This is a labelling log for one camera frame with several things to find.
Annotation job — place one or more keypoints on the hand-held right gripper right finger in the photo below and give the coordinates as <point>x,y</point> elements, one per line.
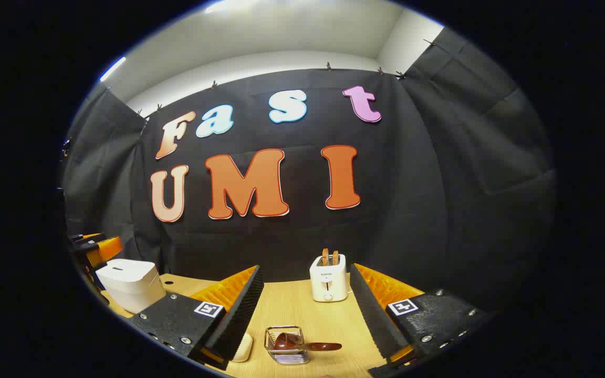
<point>434,317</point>

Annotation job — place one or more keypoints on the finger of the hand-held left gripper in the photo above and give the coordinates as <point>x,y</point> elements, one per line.
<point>105,249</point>
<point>87,238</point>

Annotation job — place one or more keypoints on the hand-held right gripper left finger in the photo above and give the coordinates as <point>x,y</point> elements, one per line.
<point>181,320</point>

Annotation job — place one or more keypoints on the white rice cooker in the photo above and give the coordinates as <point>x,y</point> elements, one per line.
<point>129,283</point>

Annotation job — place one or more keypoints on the brown wooden spoon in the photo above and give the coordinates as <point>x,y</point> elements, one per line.
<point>313,346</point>

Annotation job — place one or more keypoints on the white toaster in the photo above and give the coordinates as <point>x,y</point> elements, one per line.
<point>329,281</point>

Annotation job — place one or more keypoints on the black backdrop cloth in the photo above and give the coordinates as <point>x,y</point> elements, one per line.
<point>439,184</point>

